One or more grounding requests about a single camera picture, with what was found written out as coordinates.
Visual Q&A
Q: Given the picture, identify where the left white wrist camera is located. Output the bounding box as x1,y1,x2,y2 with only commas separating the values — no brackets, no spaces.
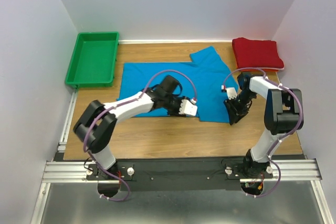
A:
179,99,197,116

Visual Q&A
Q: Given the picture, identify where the aluminium frame rail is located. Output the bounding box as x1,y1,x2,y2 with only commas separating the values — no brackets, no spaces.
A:
42,159,322,183

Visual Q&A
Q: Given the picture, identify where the blue t shirt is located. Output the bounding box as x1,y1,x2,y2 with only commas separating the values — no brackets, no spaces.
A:
119,46,238,123

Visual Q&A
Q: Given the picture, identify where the green plastic tray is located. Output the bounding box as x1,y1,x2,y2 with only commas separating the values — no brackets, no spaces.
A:
65,31,119,89

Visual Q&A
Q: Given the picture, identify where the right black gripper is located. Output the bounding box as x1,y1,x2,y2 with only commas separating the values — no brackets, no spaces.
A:
223,91,257,125

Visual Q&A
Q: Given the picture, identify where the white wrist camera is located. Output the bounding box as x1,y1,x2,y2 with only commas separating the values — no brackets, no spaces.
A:
179,99,197,116
225,87,238,100

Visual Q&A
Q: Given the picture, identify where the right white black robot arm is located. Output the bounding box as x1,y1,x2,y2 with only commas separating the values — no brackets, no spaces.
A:
221,72,304,178

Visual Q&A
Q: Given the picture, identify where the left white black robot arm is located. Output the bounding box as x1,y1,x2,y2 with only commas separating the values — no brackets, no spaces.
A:
73,75,194,179

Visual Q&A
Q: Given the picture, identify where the folded red t shirt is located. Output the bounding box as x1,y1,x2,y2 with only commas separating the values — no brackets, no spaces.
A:
232,37,279,57

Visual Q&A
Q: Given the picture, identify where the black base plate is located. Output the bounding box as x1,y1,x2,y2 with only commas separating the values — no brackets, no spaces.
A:
86,156,275,197

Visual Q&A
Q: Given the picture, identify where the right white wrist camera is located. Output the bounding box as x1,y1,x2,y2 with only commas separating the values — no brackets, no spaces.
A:
225,87,238,100

